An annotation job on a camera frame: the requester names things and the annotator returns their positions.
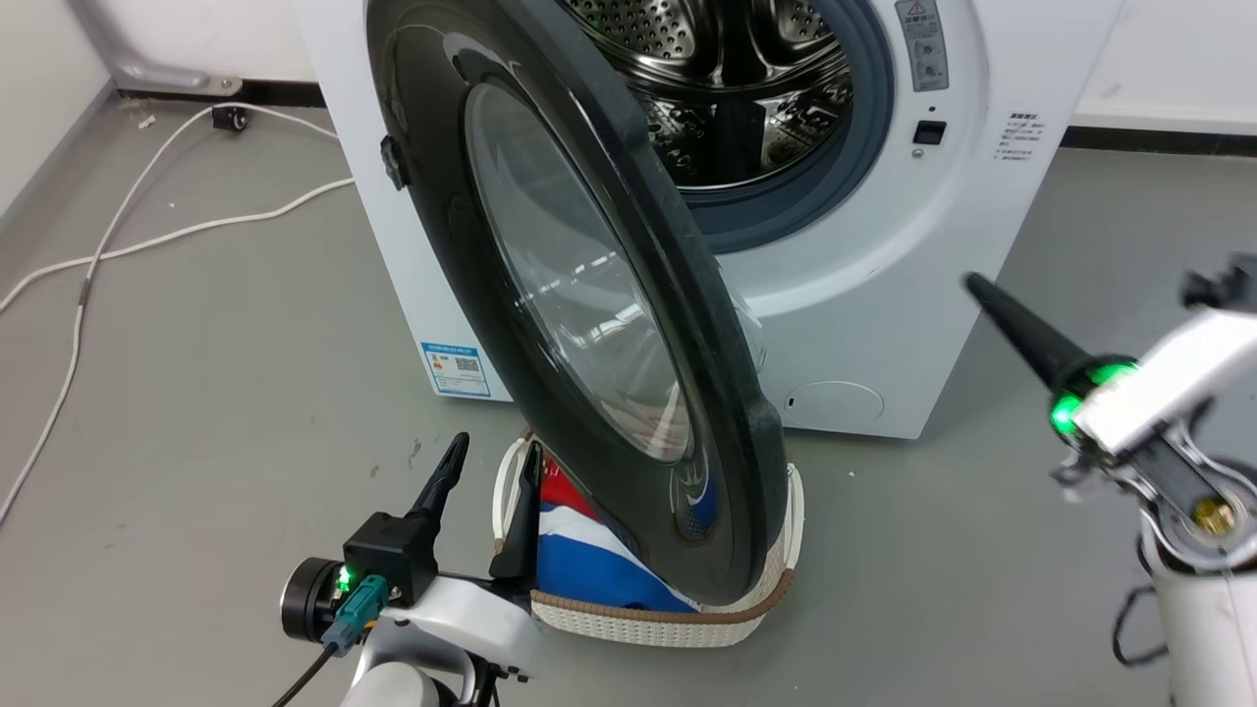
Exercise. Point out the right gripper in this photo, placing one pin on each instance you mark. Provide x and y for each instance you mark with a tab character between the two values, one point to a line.
1169	378

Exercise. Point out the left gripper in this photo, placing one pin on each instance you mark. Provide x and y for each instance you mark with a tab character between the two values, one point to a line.
462	614

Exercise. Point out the dark round washing machine door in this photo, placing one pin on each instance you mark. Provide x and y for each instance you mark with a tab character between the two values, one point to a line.
432	196

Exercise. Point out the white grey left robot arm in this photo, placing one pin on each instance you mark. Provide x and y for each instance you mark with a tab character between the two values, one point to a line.
412	682

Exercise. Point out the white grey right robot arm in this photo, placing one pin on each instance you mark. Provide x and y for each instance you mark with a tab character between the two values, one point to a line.
1203	589

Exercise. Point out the white front-load washing machine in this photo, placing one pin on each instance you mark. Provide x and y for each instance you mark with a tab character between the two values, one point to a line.
913	255

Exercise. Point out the black door lock socket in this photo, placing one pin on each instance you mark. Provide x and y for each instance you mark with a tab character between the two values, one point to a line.
929	133

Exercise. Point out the grey rubber door gasket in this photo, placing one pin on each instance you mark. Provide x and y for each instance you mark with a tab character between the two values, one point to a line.
864	128

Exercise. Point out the red white blue clothing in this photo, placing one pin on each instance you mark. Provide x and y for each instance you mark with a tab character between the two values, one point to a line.
589	560

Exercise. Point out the blue white energy label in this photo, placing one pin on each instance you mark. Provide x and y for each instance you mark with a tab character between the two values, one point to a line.
456	369

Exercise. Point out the round white filter cover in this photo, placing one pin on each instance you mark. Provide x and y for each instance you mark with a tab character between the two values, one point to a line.
835	405

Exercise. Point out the white woven laundry basket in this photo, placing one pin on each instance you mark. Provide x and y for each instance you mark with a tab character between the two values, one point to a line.
668	624

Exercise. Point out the grey warning sticker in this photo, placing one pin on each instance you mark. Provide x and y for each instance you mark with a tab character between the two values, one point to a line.
923	44

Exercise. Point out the steel perforated washer drum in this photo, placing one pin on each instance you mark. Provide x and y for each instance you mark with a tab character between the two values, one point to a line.
746	59

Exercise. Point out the small black floor plug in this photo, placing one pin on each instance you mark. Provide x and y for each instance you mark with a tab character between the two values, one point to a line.
230	120

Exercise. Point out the grey curved pipe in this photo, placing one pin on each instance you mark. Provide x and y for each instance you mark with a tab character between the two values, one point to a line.
147	71

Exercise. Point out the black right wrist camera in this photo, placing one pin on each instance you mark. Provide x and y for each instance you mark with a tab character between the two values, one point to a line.
1223	285

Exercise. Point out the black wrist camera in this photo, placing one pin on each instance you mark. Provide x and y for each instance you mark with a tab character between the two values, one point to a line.
306	601
1223	285

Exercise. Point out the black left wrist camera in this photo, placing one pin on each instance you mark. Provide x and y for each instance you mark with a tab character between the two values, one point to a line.
306	601

